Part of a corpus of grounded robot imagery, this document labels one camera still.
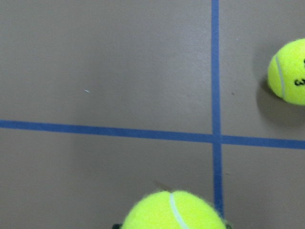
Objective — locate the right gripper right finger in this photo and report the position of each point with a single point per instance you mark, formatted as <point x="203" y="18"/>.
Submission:
<point x="228" y="225"/>

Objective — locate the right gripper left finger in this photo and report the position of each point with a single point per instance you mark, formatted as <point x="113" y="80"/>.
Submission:
<point x="117" y="226"/>

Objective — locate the yellow tennis ball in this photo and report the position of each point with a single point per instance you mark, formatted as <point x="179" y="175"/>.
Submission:
<point x="173" y="210"/>
<point x="286" y="73"/>

